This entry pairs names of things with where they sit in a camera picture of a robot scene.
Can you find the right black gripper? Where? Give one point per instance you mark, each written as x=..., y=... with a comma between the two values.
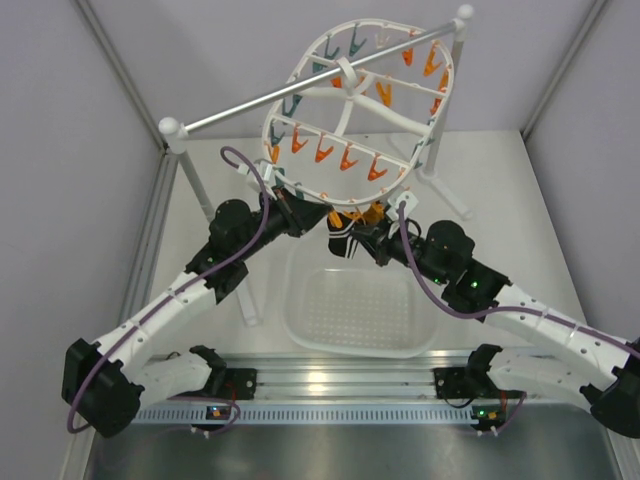
x=378, y=240

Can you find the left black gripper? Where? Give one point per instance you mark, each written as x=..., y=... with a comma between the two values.
x=299, y=214

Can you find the mustard yellow sock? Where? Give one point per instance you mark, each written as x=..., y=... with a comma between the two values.
x=374, y=214

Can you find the orange clothes peg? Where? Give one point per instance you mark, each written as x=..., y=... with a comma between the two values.
x=357, y=217
x=374, y=172
x=346, y=161

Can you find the black striped sock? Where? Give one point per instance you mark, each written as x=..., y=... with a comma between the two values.
x=339, y=224
x=344, y=245

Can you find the white oval clip hanger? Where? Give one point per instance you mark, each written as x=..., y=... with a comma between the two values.
x=385, y=95

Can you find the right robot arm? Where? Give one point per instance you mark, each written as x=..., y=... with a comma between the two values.
x=583, y=366

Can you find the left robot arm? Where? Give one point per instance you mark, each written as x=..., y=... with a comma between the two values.
x=109, y=380

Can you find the white laundry basket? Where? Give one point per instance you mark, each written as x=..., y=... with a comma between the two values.
x=352, y=306

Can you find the white drying rack stand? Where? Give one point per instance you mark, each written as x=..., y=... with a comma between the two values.
x=177, y=133

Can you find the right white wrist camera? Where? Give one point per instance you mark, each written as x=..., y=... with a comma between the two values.
x=401, y=201

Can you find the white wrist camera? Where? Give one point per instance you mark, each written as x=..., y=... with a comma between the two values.
x=265, y=176
x=401, y=201

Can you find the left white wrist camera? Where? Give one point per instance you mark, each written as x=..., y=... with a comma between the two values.
x=265, y=176

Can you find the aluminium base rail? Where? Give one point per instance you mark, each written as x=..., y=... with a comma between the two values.
x=337, y=391

